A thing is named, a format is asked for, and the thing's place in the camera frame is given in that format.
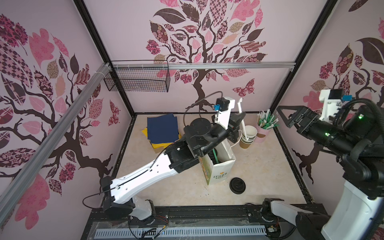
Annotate green straw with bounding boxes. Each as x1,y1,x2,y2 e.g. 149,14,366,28
213,149,220,165

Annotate white illustrated paper bag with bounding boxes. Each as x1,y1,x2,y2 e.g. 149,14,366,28
199,140,236,186

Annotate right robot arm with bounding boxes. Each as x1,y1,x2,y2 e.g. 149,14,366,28
261,99,384,240

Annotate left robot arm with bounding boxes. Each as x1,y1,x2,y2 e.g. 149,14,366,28
102,113,246,222

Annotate stack of paper cups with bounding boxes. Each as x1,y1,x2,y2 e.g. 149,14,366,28
240,126,258,149

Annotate bundle of wrapped straws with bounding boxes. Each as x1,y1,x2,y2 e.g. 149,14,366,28
257,110,279,130

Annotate pink straw holder cup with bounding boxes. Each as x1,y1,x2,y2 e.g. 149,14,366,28
254,125,271,143

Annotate stack of black lids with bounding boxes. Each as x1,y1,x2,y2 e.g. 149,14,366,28
229,177,246,195

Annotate dark blue napkins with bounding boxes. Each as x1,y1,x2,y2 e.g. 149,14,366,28
147,114,179,144

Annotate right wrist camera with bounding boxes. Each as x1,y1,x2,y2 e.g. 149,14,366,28
319,89,354,122

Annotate aluminium rail back wall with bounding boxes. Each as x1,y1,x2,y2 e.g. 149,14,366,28
113,62,296,70

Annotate aluminium rail wall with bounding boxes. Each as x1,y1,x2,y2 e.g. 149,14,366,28
113,62,296,70
1,63,111,224

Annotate black wire basket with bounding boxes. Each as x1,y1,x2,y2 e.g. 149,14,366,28
104,60,171,93

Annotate white slotted cable duct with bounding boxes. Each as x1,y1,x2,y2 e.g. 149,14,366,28
93,226,267,240

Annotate aluminium rail left wall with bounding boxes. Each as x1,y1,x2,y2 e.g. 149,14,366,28
1,63,111,224

